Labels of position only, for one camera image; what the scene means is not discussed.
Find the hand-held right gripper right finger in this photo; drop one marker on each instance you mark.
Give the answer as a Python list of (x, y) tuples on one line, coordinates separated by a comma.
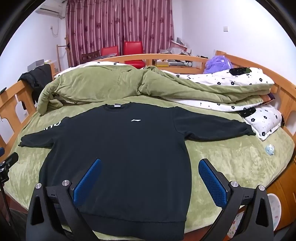
[(212, 183)]

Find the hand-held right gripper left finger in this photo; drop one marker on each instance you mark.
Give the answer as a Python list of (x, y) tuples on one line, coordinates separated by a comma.
[(87, 183)]

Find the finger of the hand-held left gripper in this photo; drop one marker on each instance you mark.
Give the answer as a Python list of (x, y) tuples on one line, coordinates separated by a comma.
[(1, 152), (11, 158)]

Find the black sweatshirt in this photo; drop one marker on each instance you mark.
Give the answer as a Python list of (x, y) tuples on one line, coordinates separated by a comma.
[(129, 150)]

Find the small light blue toy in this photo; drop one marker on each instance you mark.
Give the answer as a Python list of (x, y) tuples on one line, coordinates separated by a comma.
[(269, 149)]

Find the white plastic basin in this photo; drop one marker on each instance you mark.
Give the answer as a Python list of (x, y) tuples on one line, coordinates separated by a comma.
[(275, 208)]

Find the wooden cabinet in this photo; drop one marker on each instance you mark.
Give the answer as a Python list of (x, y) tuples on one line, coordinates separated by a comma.
[(286, 185)]

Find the white flower-print pillow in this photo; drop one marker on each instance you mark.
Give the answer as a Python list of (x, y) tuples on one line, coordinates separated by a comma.
[(266, 122)]

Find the black jacket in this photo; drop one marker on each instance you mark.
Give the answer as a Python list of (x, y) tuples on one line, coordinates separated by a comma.
[(39, 76)]

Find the grey box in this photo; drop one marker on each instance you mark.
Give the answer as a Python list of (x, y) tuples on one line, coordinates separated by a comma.
[(35, 64)]

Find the green quilt with flower lining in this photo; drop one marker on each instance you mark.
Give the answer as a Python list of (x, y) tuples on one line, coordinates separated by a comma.
[(104, 83)]

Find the wooden coat rack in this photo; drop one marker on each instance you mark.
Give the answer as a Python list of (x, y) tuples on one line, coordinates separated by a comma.
[(58, 58)]

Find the purple plush toy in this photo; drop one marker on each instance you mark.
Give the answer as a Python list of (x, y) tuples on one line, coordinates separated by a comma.
[(217, 63)]

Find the dark wooden chair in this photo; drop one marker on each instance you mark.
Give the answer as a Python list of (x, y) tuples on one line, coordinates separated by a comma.
[(90, 55)]

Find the red chair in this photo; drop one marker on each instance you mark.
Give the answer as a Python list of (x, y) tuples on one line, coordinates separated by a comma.
[(133, 48), (109, 51)]

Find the pile of packaging clutter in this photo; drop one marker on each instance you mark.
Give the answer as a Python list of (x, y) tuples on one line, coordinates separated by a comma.
[(175, 49)]

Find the white air conditioner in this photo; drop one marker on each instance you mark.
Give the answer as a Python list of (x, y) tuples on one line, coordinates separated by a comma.
[(49, 10)]

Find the maroon striped curtain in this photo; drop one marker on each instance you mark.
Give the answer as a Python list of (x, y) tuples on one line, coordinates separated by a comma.
[(115, 23)]

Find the wooden bed frame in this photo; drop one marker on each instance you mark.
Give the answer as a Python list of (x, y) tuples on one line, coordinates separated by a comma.
[(13, 93)]

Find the white wall switch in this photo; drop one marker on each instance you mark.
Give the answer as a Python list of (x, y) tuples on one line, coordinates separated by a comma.
[(225, 28)]

